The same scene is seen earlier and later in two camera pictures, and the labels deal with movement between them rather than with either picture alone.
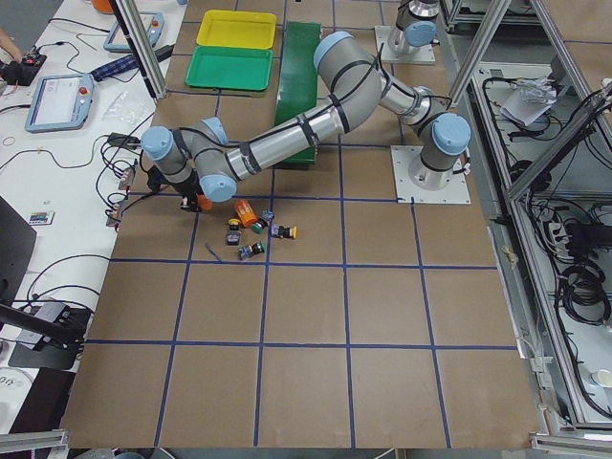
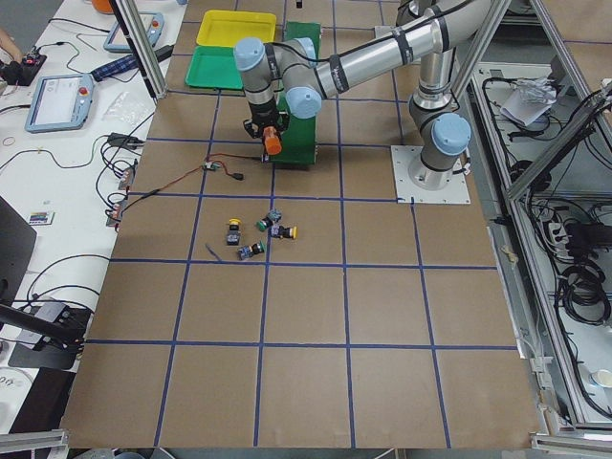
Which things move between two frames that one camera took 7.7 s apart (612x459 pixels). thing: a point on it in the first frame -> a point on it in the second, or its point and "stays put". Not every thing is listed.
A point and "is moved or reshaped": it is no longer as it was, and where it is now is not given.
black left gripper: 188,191 -> 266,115
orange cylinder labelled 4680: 246,213 is moved or reshaped
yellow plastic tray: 237,29 stays put
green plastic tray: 229,68 stays put
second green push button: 248,251 stays put
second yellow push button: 279,231 stays put
